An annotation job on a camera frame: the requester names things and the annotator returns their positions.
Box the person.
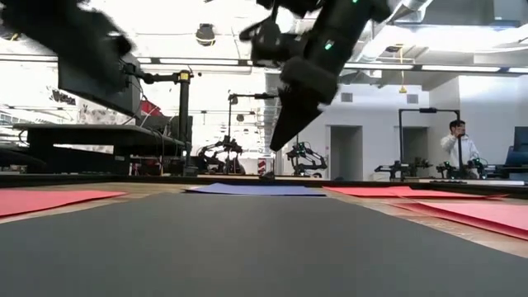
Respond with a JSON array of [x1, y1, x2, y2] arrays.
[[439, 119, 482, 177]]

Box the black pole with yellow label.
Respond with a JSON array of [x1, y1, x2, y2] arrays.
[[123, 68, 195, 177]]

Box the red box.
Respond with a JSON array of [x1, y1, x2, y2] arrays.
[[139, 100, 163, 120]]

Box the black ceiling speaker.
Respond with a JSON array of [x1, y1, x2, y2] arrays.
[[194, 23, 218, 48]]

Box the blue paper sheet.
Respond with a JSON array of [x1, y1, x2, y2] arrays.
[[183, 182, 328, 198]]

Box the yellow hanging cord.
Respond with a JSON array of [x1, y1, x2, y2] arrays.
[[398, 44, 408, 96]]

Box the dark doorway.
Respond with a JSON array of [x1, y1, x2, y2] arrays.
[[328, 125, 365, 182]]

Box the blue chair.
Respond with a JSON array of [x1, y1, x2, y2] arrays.
[[493, 125, 528, 182]]

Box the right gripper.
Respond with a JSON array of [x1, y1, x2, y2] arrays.
[[270, 56, 340, 153]]

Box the long ceiling light bar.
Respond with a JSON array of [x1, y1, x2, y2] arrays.
[[135, 57, 528, 75]]

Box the black camera stand frame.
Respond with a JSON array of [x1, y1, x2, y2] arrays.
[[397, 107, 463, 182], [227, 92, 282, 167]]

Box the desk with black frame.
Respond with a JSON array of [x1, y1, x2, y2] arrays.
[[0, 123, 195, 179]]

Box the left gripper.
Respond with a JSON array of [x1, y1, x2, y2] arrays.
[[61, 16, 135, 94]]

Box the black paper sheet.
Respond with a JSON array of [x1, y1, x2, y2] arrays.
[[0, 192, 528, 297]]

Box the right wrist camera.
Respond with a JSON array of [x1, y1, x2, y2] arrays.
[[238, 16, 309, 68]]

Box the red paper sheet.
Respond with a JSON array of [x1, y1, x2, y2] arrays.
[[387, 186, 509, 200], [0, 188, 129, 219], [323, 185, 488, 200]]

